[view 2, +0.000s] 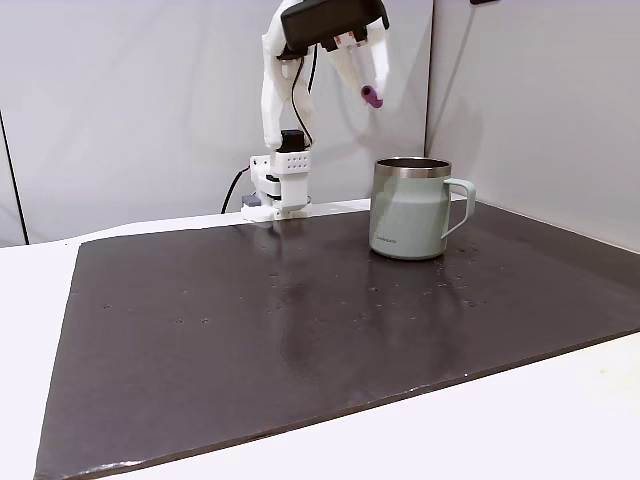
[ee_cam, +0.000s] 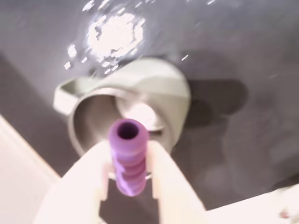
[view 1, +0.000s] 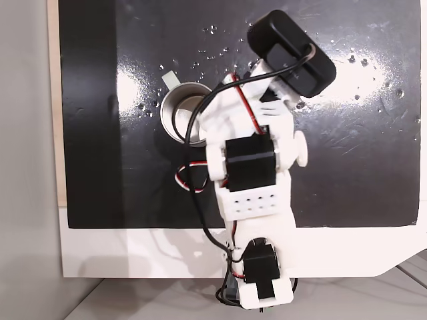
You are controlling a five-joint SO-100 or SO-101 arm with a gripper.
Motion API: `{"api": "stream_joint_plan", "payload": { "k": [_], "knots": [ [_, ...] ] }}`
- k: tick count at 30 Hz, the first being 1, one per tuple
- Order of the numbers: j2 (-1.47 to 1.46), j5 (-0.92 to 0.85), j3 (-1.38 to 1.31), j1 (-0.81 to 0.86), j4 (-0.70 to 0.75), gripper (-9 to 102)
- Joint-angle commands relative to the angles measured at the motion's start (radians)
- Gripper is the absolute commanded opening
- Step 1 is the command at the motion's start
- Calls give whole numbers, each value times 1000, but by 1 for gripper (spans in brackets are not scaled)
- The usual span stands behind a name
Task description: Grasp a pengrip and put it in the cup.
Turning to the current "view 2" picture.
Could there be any pale green metal mug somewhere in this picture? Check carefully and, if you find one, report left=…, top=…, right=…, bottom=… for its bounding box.
left=368, top=156, right=478, bottom=262

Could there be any black power cable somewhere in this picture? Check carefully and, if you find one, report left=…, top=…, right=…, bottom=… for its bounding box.
left=220, top=168, right=252, bottom=215

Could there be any thin black cable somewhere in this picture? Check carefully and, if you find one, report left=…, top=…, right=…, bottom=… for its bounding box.
left=0, top=108, right=30, bottom=246

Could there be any black camera box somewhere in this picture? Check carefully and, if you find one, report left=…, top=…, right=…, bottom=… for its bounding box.
left=279, top=0, right=391, bottom=52

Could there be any purple pen grip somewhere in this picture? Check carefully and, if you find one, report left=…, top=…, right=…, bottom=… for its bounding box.
left=359, top=84, right=386, bottom=111

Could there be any dark brown table mat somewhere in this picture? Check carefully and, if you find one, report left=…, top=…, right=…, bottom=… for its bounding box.
left=33, top=197, right=640, bottom=480

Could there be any black camera cable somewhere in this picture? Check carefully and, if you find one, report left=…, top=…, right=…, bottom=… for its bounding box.
left=290, top=43, right=318, bottom=147

